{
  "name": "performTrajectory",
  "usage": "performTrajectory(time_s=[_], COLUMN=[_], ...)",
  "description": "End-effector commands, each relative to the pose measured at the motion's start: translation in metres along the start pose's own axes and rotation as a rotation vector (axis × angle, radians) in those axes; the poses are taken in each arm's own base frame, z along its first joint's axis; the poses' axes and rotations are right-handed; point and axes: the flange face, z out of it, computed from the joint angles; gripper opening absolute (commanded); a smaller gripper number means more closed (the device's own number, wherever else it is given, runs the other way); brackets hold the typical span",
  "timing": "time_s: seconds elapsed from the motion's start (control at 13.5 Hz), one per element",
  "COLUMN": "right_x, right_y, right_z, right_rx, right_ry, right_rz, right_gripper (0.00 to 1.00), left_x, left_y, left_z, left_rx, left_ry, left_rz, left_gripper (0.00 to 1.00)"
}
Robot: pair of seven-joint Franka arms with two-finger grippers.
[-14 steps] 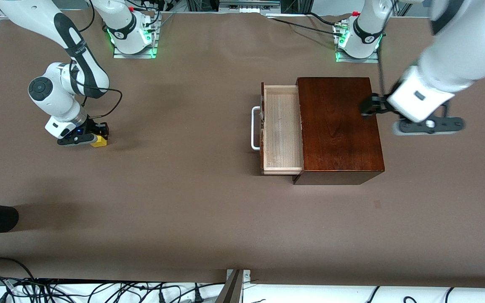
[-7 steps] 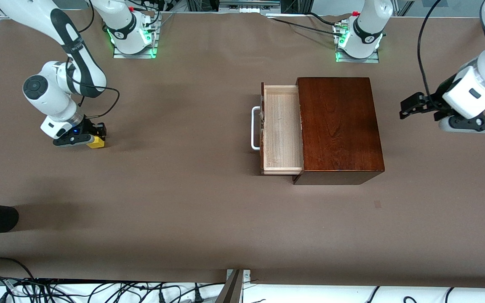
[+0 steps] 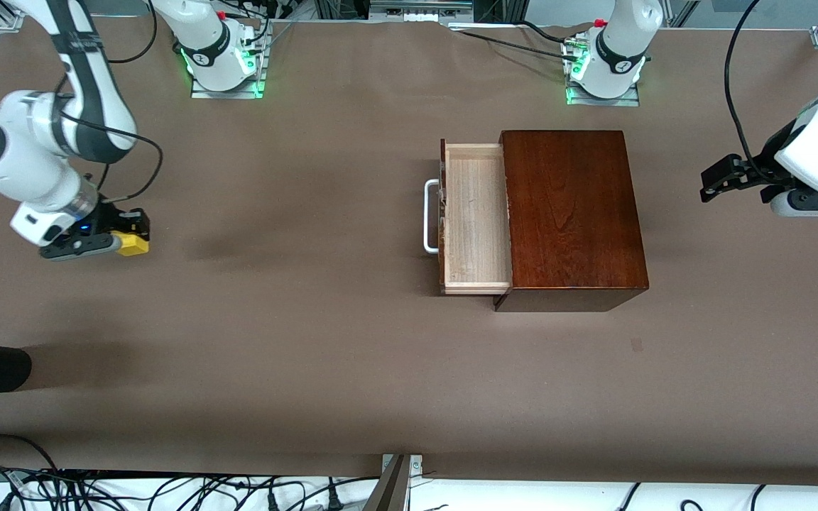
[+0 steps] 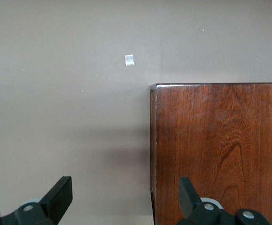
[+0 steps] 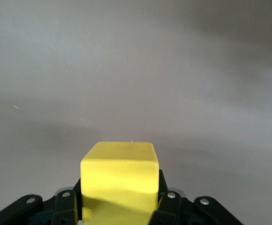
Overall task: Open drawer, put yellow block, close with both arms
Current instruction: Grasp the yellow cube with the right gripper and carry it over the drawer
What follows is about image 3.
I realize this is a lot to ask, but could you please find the yellow cube block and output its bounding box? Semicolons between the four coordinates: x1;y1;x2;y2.
112;231;151;257

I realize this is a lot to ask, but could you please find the wooden drawer with white handle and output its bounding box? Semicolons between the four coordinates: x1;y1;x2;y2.
423;138;513;296

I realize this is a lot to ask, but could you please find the dark brown wooden cabinet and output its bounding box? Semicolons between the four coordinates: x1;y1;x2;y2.
493;130;650;313

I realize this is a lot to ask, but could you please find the silver power strip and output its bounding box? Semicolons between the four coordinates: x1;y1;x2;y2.
370;0;474;22

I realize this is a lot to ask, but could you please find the grey diagonal metal bar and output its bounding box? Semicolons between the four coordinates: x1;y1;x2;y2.
365;454;411;511

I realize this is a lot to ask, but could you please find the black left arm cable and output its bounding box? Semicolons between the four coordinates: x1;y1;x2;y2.
724;0;768;175

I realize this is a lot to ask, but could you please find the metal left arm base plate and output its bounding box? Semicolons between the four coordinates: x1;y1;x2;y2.
565;43;641;107

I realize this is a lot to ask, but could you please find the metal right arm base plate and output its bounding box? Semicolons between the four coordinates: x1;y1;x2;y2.
190;41;268;100

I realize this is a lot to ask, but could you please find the black looping cable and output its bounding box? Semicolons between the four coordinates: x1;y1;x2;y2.
107;0;159;65

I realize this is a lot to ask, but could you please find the black arched cable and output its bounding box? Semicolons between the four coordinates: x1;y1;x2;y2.
0;434;62;475

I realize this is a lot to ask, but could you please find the thin cable bundle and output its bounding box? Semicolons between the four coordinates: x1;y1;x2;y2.
224;0;300;45

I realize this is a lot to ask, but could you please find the short black table cable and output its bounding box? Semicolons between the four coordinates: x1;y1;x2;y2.
519;20;572;43

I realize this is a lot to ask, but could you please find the long black table cable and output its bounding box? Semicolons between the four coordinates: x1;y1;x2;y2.
452;27;574;61

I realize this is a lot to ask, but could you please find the black cable tangle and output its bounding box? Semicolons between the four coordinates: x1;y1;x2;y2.
0;461;381;511

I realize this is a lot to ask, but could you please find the small metal bracket plate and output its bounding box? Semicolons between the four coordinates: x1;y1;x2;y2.
381;454;424;478

